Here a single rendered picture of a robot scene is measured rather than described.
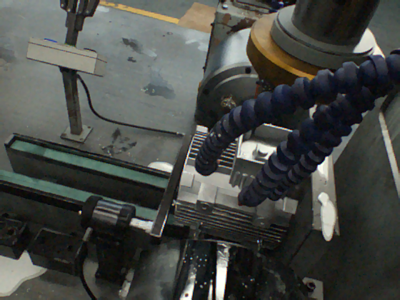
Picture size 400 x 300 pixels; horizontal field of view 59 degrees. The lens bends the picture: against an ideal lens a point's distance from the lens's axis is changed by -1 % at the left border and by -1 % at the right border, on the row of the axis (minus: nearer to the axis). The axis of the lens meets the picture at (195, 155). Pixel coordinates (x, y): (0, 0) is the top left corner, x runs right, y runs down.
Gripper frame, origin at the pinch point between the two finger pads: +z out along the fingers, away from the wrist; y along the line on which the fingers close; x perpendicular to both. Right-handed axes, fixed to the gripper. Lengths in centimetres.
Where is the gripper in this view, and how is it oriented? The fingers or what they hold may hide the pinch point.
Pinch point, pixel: (73, 29)
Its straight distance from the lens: 94.0
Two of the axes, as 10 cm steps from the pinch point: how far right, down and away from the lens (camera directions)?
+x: 0.7, -1.3, 9.9
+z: -2.4, 9.6, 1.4
